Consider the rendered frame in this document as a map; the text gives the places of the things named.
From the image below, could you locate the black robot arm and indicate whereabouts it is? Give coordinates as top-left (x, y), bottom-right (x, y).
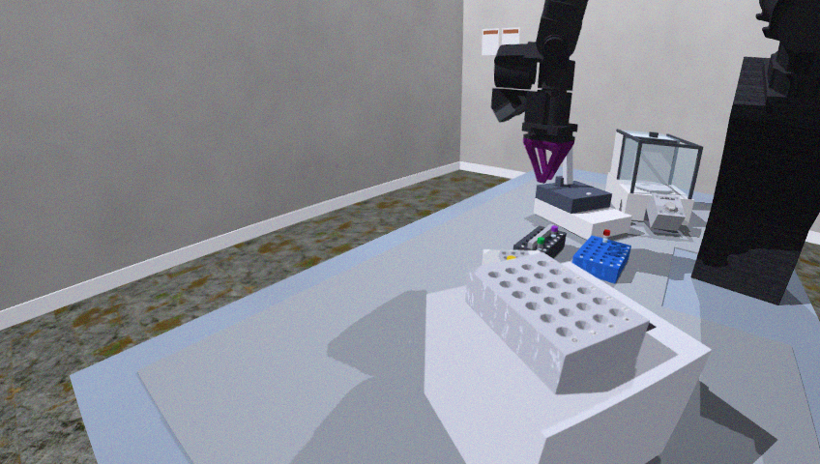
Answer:
top-left (491, 0), bottom-right (820, 125)

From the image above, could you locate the white block with round holes on base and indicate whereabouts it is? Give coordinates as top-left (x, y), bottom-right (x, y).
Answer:
top-left (425, 252), bottom-right (712, 464)

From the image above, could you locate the blue tube rack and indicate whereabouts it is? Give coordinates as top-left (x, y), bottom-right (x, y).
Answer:
top-left (572, 236), bottom-right (631, 283)

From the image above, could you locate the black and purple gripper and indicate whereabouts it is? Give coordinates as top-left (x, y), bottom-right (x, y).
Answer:
top-left (522, 91), bottom-right (578, 183)

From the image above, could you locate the white block with grey holes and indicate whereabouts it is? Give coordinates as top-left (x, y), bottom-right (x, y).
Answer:
top-left (482, 249), bottom-right (540, 265)

